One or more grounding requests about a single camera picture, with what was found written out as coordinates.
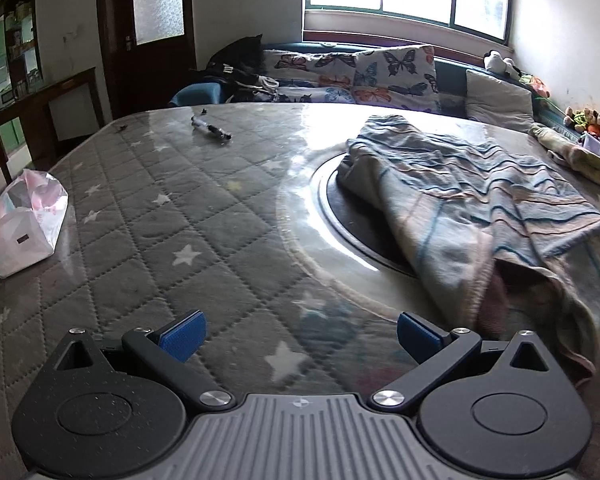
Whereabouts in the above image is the butterfly print cushion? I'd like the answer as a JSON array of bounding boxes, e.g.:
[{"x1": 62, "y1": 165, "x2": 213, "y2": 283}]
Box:
[
  {"x1": 352, "y1": 45, "x2": 441, "y2": 111},
  {"x1": 262, "y1": 49, "x2": 358, "y2": 106}
]

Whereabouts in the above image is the group of small plush toys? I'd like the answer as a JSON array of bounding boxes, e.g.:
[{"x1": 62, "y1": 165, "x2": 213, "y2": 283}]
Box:
[{"x1": 562, "y1": 106, "x2": 600, "y2": 136}]

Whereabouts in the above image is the dark wooden door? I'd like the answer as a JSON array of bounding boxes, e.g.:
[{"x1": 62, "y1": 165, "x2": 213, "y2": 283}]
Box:
[{"x1": 96, "y1": 0, "x2": 197, "y2": 120}]

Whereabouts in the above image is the blue sofa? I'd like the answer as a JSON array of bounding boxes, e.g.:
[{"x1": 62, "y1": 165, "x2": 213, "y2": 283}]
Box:
[{"x1": 170, "y1": 42, "x2": 600, "y2": 128}]

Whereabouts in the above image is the dark wooden display cabinet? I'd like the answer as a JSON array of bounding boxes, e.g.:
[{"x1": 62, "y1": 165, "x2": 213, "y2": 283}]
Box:
[{"x1": 0, "y1": 0, "x2": 43, "y2": 126}]

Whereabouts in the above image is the black and silver pen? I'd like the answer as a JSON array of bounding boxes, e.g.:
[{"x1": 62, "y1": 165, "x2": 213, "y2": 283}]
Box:
[{"x1": 190, "y1": 114, "x2": 233, "y2": 143}]

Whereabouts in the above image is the folded yellow green cloth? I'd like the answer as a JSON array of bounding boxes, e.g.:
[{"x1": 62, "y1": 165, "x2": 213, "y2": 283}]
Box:
[{"x1": 529, "y1": 122, "x2": 600, "y2": 188}]

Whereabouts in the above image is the grey pillow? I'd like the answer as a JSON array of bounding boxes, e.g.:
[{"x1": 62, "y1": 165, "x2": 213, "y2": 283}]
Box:
[{"x1": 465, "y1": 69, "x2": 536, "y2": 135}]

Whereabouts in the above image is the dark wooden side desk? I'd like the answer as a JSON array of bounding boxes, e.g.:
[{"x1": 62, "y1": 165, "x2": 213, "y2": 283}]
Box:
[{"x1": 0, "y1": 67, "x2": 106, "y2": 171}]

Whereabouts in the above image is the grey quilted star table cover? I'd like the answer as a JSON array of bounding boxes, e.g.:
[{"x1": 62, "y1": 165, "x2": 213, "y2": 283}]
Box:
[{"x1": 0, "y1": 102, "x2": 600, "y2": 480}]

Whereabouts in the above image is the panda plush toy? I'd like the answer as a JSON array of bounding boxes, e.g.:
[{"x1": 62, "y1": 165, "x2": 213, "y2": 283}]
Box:
[{"x1": 482, "y1": 50, "x2": 521, "y2": 81}]

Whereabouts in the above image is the striped blue knit garment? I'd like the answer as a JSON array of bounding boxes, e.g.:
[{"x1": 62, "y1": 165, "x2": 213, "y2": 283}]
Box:
[{"x1": 337, "y1": 114, "x2": 600, "y2": 376}]

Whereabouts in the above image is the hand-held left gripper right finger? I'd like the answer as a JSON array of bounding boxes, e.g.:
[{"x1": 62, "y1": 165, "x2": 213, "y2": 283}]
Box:
[{"x1": 370, "y1": 311, "x2": 548, "y2": 411}]

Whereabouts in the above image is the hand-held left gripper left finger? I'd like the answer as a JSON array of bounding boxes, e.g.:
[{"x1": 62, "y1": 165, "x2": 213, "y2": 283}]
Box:
[{"x1": 55, "y1": 310, "x2": 233, "y2": 411}]

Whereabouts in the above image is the orange plush toy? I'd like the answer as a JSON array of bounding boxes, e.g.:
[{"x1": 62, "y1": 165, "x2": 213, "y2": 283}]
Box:
[{"x1": 522, "y1": 75, "x2": 551, "y2": 98}]

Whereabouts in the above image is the pink and white plastic bag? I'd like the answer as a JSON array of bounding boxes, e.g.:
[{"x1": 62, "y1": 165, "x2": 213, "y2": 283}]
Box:
[{"x1": 0, "y1": 169, "x2": 70, "y2": 280}]

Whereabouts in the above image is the black bag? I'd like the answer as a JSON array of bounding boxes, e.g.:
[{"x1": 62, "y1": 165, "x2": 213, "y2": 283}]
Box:
[{"x1": 190, "y1": 35, "x2": 266, "y2": 103}]

